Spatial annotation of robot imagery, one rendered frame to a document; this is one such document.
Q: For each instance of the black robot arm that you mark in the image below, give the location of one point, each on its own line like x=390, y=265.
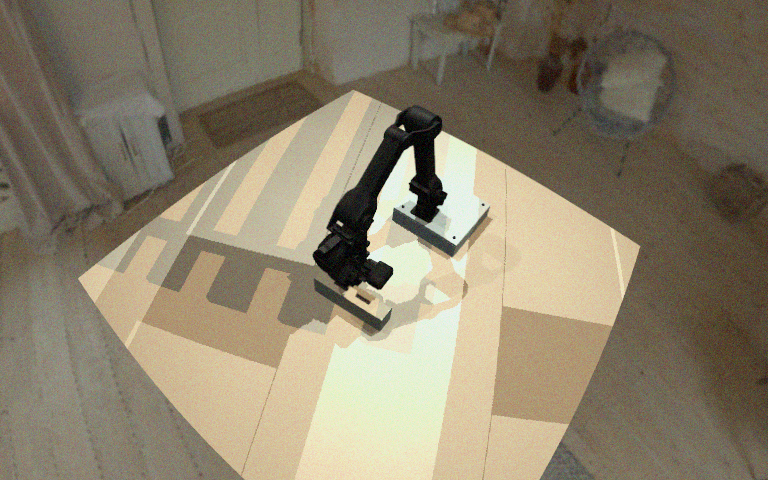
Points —
x=357, y=207

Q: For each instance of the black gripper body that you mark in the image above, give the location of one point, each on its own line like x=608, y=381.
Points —
x=377, y=274

